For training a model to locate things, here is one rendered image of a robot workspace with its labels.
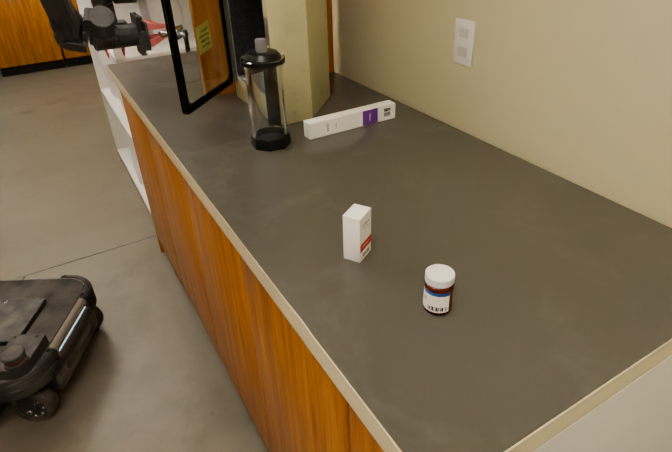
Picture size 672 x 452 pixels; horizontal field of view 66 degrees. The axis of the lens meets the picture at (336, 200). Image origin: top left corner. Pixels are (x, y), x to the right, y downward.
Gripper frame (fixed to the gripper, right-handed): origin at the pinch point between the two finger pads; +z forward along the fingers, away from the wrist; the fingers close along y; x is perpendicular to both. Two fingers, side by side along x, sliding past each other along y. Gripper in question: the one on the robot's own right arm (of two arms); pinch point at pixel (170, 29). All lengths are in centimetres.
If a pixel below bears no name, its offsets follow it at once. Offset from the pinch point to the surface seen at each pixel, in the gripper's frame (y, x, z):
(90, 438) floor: -120, -12, -52
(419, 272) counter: -26, -93, 13
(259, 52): -1.9, -30.5, 12.7
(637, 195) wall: -24, -98, 64
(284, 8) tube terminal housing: 5.4, -19.9, 24.8
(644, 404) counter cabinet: -39, -124, 33
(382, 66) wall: -18, -9, 63
